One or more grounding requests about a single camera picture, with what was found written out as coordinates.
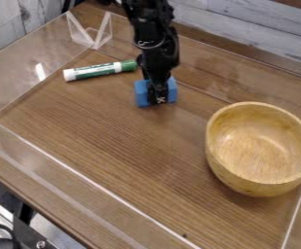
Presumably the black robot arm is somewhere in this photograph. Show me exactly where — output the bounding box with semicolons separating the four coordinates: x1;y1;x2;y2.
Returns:
122;0;179;107

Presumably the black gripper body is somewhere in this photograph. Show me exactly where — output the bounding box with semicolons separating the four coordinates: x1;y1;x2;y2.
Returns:
134;25;179;87

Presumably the blue foam block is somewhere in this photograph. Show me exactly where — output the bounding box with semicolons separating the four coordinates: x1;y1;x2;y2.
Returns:
134;77;178;107

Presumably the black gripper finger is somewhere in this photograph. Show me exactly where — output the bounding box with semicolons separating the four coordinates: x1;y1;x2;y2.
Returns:
146;80;168;105

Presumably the clear acrylic triangular bracket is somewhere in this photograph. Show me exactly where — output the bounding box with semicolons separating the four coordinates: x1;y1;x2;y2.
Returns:
66;12;112;51

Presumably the clear acrylic tray wall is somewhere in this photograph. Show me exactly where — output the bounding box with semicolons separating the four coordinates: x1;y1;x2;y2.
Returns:
0;124;200;249

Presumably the green white marker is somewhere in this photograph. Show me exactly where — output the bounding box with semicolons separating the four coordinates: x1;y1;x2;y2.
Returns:
63;59;138;82

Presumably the brown wooden bowl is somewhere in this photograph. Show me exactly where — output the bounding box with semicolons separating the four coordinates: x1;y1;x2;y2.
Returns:
204;101;301;197

